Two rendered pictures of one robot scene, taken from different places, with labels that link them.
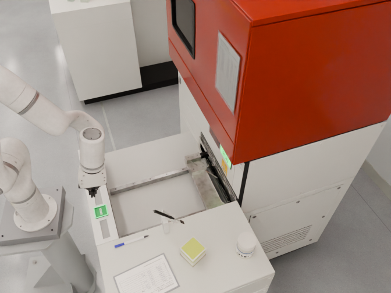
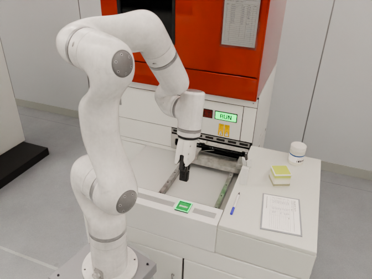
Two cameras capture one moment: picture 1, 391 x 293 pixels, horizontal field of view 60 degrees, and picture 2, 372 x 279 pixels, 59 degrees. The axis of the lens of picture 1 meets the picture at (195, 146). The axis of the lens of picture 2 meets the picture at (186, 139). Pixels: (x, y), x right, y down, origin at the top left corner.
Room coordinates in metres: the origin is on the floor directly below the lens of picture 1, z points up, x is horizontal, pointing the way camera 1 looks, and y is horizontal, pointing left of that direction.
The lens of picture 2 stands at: (0.12, 1.16, 1.83)
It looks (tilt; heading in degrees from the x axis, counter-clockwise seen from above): 30 degrees down; 311
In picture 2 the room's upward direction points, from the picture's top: 2 degrees clockwise
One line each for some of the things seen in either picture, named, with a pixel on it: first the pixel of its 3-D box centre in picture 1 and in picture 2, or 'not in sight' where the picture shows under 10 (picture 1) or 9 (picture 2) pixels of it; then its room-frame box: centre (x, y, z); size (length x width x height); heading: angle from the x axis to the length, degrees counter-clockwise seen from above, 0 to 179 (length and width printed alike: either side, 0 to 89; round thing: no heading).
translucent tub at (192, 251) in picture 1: (192, 252); (279, 176); (0.58, 0.01, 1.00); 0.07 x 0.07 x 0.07; 45
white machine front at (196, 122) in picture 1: (205, 129); (179, 120); (1.22, -0.05, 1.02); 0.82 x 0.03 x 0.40; 21
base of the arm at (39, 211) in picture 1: (29, 202); (109, 247); (0.82, 0.73, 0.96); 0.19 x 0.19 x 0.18
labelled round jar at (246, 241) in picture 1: (245, 245); (296, 153); (0.60, -0.20, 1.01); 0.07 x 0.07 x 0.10
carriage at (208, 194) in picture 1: (203, 184); (209, 160); (0.99, -0.04, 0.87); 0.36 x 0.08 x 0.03; 21
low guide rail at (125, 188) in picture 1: (158, 178); (171, 179); (1.05, 0.19, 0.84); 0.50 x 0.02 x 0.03; 111
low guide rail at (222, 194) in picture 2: (175, 222); (223, 192); (0.80, 0.09, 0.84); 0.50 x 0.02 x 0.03; 111
